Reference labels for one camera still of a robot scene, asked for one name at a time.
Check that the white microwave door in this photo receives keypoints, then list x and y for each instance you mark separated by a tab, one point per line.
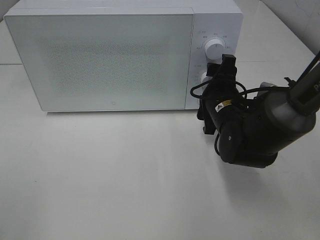
104	62

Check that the white microwave oven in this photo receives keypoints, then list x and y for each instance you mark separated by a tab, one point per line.
211	19

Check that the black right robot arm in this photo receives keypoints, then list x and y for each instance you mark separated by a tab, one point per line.
251	126

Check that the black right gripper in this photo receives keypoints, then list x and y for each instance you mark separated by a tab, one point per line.
219	107

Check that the upper white power knob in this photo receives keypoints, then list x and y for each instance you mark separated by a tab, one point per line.
214	48

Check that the white timer knob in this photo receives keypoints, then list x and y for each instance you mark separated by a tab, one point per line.
204	79

